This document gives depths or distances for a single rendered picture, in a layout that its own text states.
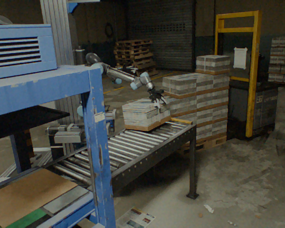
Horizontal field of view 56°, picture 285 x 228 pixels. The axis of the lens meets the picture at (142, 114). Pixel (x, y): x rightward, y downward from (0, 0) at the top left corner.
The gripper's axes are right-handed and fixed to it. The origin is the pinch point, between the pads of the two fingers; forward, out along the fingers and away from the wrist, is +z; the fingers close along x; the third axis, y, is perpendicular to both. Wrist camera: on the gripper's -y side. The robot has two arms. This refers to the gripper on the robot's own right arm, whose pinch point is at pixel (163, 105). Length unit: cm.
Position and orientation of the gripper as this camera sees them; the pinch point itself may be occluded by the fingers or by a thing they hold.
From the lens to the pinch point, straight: 242.9
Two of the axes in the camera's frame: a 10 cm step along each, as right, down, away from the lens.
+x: -6.3, 2.8, -7.2
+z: 4.8, 8.7, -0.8
